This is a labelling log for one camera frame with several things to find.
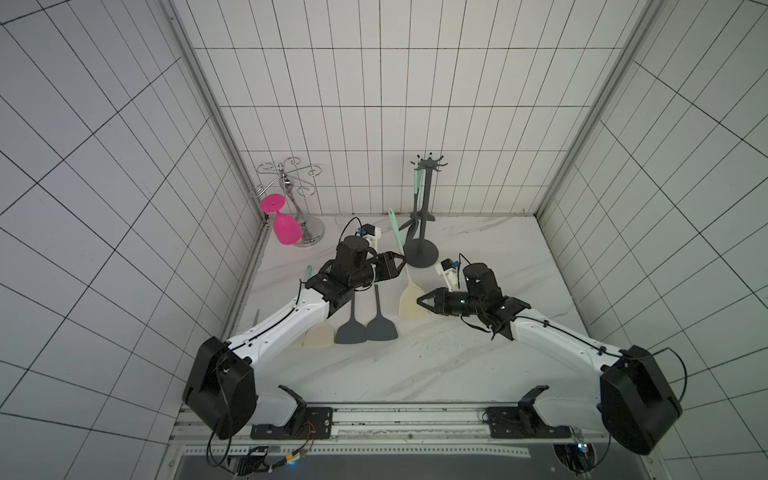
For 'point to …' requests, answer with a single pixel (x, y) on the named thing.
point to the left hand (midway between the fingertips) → (399, 266)
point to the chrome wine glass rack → (311, 226)
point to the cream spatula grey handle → (320, 335)
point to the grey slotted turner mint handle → (416, 187)
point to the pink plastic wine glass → (285, 227)
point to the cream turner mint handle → (411, 303)
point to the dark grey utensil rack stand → (423, 252)
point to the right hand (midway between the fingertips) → (418, 294)
